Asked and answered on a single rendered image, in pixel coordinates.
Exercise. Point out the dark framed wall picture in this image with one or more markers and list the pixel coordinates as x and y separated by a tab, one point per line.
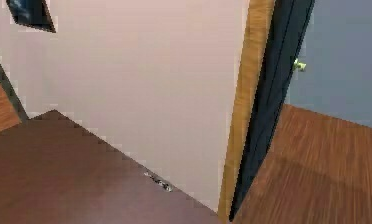
29	13

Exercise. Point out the small silver object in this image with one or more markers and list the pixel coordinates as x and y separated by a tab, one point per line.
159	181

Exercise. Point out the dark grey door frame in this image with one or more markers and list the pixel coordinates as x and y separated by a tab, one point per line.
9	90

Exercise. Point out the dark blue room door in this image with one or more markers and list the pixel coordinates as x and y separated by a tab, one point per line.
273	100

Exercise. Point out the light wood door frame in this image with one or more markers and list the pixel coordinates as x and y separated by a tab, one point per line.
243	110

